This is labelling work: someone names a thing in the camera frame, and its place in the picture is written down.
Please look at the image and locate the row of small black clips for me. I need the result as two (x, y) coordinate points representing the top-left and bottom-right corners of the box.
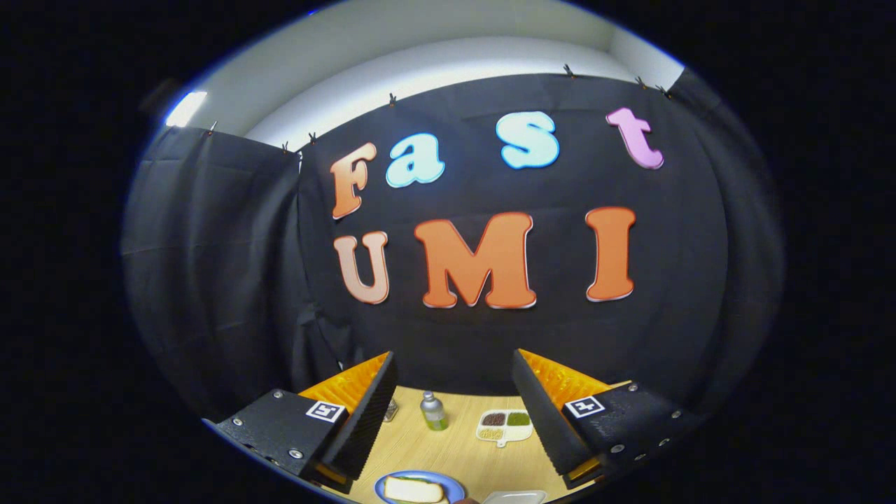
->
(207, 64), (671, 153)

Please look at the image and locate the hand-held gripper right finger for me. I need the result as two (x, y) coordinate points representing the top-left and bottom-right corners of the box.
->
(512, 348), (706, 489)

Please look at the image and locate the green label metal bottle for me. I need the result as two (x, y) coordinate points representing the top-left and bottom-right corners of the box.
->
(420, 391), (449, 431)

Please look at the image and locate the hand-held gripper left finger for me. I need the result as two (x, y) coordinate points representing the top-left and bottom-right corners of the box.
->
(216, 351), (399, 485)

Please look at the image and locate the white compartment dish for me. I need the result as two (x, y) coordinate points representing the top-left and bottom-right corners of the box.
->
(476, 409), (534, 449)

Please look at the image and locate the toasted bread slice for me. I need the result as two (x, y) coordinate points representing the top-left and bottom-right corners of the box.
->
(384, 476), (447, 504)

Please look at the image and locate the ceiling light panel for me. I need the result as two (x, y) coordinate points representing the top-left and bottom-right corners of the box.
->
(165, 90), (209, 129)

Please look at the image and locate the blue round plate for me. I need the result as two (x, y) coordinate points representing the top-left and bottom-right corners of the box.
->
(374, 470), (466, 504)

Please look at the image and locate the small white plate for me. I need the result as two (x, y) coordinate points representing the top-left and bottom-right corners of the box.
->
(482, 490), (547, 504)

